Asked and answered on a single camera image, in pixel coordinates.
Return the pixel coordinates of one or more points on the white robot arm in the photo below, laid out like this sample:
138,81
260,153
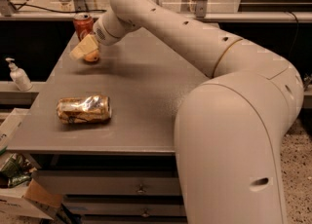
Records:
228,131

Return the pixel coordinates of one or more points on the grey drawer cabinet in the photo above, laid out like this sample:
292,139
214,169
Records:
102,135

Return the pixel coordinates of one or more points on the red coke can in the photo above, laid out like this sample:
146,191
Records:
83,24

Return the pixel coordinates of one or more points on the crushed gold metallic can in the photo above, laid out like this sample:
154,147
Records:
84,110

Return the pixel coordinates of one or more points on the white cardboard box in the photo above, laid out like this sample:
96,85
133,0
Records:
19,193

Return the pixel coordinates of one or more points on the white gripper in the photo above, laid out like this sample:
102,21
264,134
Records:
102,34

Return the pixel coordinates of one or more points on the top drawer knob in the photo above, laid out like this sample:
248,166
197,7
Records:
140,189

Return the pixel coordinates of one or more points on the drawer knob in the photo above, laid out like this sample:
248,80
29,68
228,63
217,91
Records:
140,189
145,214

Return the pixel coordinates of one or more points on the green snack bags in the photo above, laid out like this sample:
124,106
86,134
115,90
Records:
15,169

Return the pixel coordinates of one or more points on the white pump soap bottle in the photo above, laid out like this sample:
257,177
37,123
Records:
18,76

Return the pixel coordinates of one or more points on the orange fruit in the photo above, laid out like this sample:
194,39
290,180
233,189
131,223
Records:
92,56

